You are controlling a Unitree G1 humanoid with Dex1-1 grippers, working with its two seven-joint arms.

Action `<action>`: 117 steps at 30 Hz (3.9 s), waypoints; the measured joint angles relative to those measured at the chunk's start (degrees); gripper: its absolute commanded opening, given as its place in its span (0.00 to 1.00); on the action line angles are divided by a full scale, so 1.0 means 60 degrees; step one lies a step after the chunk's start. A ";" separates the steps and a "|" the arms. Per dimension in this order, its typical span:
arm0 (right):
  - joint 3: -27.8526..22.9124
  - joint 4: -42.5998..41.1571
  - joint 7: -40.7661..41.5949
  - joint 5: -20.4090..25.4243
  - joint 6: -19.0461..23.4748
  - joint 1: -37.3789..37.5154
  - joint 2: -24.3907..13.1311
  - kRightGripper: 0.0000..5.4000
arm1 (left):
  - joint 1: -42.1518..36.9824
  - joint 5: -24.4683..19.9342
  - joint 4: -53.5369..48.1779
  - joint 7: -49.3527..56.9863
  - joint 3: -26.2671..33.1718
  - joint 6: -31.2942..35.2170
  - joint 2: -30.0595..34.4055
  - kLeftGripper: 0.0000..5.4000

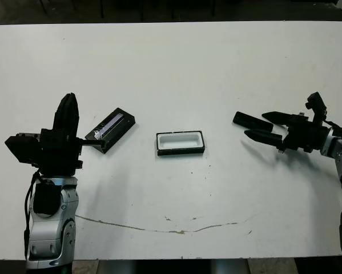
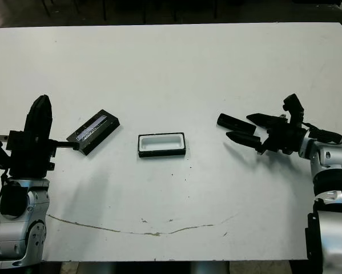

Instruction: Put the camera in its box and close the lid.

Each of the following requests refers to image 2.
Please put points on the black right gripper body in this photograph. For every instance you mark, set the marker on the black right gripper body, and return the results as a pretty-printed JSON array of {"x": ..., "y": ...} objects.
[{"x": 285, "y": 140}]

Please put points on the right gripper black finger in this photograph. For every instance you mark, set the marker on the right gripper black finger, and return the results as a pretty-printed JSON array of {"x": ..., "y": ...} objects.
[
  {"x": 245, "y": 139},
  {"x": 266, "y": 120}
]

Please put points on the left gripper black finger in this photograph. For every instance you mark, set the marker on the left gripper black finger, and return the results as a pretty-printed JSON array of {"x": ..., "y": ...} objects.
[
  {"x": 33, "y": 122},
  {"x": 46, "y": 120}
]

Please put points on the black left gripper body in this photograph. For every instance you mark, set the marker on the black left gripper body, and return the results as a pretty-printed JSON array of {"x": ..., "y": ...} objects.
[{"x": 31, "y": 160}]

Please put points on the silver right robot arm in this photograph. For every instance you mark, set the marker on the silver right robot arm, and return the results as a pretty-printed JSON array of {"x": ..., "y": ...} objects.
[{"x": 333, "y": 160}]

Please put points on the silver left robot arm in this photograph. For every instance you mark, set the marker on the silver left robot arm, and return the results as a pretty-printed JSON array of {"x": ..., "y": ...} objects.
[{"x": 19, "y": 234}]

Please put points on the black box base white insert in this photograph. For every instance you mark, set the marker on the black box base white insert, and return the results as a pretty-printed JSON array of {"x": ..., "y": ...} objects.
[{"x": 160, "y": 142}]

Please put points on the black chair leg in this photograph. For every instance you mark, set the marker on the black chair leg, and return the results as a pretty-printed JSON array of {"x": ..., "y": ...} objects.
[{"x": 105, "y": 10}]

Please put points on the silver grey cylindrical leg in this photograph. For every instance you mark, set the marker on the silver grey cylindrical leg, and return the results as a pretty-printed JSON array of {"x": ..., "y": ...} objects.
[{"x": 210, "y": 268}]

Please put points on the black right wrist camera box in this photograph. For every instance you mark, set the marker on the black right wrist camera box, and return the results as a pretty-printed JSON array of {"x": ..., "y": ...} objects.
[{"x": 294, "y": 108}]

